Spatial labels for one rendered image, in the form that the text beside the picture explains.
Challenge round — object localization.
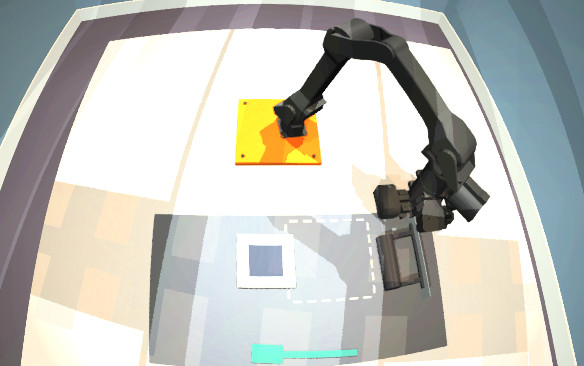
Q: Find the teal flat trowel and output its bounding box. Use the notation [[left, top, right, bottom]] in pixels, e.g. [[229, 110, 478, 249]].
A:
[[252, 344, 358, 364]]

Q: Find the white square tile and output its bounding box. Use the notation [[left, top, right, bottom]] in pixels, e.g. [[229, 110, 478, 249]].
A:
[[237, 234, 296, 288]]

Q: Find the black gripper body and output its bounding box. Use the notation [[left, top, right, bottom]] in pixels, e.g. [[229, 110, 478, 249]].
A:
[[373, 169, 456, 220]]

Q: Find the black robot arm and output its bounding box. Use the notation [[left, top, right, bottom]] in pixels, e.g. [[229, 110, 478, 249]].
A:
[[273, 18, 490, 233]]

